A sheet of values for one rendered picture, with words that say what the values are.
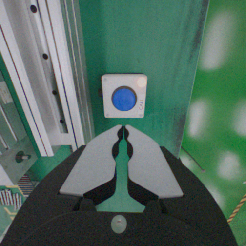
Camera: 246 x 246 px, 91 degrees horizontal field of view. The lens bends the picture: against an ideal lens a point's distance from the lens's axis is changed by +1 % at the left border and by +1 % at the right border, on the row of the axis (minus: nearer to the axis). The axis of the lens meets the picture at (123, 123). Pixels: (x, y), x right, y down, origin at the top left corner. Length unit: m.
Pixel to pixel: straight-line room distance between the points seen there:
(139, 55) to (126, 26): 0.05
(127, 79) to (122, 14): 0.12
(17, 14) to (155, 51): 0.23
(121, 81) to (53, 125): 0.17
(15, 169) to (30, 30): 0.31
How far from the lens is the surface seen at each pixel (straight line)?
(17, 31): 0.26
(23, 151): 0.43
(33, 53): 0.28
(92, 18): 0.30
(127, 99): 0.22
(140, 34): 0.29
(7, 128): 0.39
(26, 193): 0.58
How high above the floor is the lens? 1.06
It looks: 63 degrees down
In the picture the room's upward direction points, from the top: 177 degrees counter-clockwise
